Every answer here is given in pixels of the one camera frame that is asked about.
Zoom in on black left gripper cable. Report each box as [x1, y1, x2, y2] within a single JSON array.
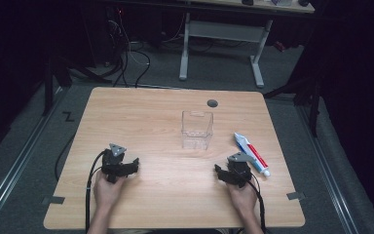
[[84, 149, 107, 234]]

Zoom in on thin black floor cable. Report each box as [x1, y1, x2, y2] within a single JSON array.
[[54, 132, 78, 182]]

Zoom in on white-framed wooden desk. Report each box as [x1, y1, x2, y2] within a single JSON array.
[[174, 0, 316, 89]]

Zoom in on clear plastic container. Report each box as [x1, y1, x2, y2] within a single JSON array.
[[180, 110, 214, 151]]

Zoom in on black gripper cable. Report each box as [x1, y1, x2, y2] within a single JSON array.
[[245, 173, 268, 234], [84, 149, 107, 234]]

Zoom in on grey tape piece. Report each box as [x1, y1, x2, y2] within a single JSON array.
[[42, 195, 66, 206], [285, 191, 306, 201]]

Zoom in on black floor cable bundle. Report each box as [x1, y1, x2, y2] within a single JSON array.
[[105, 6, 152, 89]]

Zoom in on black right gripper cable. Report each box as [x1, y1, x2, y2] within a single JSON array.
[[245, 173, 268, 234]]

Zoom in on person's left hand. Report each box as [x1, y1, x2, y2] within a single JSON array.
[[93, 170, 128, 213]]

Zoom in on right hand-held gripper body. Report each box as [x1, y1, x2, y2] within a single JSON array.
[[227, 152, 256, 189]]

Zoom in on white red blue toothpaste tube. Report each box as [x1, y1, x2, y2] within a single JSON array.
[[233, 132, 272, 178]]

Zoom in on metal floor rail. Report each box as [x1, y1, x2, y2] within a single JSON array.
[[295, 104, 360, 234], [0, 85, 66, 230]]

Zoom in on person's right hand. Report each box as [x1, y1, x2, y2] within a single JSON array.
[[225, 181, 258, 215]]

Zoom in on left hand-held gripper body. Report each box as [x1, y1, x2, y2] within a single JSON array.
[[101, 142, 131, 184]]

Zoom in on black metal stand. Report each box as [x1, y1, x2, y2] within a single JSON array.
[[263, 72, 323, 138], [41, 58, 113, 117]]

